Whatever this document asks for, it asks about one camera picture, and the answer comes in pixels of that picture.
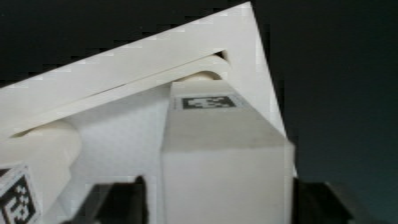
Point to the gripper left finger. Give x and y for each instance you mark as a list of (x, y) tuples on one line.
[(113, 204)]

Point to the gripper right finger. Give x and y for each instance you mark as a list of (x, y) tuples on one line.
[(325, 204)]

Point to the white desk leg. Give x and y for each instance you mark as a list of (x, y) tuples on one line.
[(225, 158), (37, 155)]

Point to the white desk top tray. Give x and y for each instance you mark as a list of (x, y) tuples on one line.
[(106, 94)]

